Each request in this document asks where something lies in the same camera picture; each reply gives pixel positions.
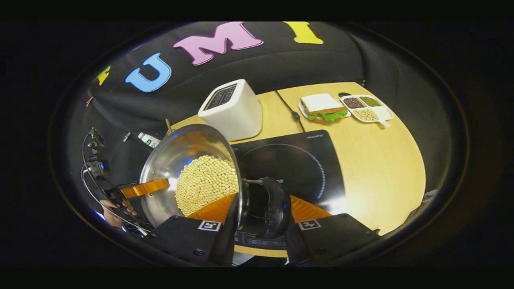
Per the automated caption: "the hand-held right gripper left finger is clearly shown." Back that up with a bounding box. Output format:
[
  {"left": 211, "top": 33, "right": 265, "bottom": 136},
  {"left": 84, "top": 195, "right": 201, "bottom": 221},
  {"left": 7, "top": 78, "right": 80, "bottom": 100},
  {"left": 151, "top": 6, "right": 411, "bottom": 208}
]
[{"left": 153, "top": 193, "right": 240, "bottom": 267}]

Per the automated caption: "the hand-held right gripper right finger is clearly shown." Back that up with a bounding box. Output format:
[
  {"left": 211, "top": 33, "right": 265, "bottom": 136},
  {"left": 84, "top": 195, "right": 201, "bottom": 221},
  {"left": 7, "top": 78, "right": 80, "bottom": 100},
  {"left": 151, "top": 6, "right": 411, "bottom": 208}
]
[{"left": 284, "top": 195, "right": 381, "bottom": 266}]

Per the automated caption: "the steel pot with black handles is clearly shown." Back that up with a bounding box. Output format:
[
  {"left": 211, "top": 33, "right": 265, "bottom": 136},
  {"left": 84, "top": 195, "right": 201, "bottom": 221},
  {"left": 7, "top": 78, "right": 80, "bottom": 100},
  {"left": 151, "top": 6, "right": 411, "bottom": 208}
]
[{"left": 139, "top": 124, "right": 292, "bottom": 238}]

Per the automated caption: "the pile of yellow beans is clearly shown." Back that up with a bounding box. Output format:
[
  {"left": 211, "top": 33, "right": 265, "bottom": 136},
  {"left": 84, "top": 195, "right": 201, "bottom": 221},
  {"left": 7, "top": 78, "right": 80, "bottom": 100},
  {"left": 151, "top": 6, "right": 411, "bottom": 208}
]
[{"left": 175, "top": 155, "right": 239, "bottom": 217}]

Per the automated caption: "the black induction cooktop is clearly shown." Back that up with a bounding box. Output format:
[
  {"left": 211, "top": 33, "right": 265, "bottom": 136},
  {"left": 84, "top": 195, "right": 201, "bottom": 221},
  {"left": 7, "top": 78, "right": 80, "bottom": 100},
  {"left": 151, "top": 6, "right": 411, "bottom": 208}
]
[{"left": 231, "top": 129, "right": 347, "bottom": 257}]

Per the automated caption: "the white bottle with green label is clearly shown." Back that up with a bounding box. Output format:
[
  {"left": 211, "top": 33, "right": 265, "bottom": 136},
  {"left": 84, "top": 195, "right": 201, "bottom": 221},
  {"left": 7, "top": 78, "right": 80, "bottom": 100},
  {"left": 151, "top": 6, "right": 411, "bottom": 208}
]
[{"left": 137, "top": 132, "right": 162, "bottom": 149}]

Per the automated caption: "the white toaster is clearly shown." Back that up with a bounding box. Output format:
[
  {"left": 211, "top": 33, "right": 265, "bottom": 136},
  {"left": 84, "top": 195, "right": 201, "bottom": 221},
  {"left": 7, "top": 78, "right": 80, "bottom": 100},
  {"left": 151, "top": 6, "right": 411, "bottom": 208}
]
[{"left": 198, "top": 79, "right": 263, "bottom": 141}]

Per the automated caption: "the sandwich with lettuce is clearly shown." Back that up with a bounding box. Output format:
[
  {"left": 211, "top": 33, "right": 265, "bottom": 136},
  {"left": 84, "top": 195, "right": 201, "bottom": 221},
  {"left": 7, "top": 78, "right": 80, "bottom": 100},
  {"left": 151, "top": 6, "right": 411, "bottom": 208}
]
[{"left": 300, "top": 94, "right": 348, "bottom": 122}]

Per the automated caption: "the white divided dish of beans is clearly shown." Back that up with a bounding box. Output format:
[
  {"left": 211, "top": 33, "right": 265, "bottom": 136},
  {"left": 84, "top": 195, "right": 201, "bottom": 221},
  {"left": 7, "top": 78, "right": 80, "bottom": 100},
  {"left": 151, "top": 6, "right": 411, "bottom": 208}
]
[{"left": 341, "top": 94, "right": 395, "bottom": 128}]

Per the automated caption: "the black backdrop cloth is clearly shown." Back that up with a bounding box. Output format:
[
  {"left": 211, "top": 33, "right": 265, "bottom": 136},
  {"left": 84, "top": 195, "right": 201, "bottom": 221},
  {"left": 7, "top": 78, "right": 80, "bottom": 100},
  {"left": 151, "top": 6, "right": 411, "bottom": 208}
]
[{"left": 68, "top": 21, "right": 468, "bottom": 201}]

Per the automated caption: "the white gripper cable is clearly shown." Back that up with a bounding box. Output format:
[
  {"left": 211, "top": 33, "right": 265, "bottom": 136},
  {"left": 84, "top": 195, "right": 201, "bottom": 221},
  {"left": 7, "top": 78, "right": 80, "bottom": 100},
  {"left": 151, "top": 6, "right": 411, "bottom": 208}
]
[{"left": 82, "top": 167, "right": 153, "bottom": 236}]

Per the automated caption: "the black power cable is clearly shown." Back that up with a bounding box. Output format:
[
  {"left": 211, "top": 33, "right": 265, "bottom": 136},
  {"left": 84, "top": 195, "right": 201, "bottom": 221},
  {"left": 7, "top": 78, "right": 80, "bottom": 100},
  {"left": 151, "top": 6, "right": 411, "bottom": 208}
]
[{"left": 275, "top": 90, "right": 306, "bottom": 133}]

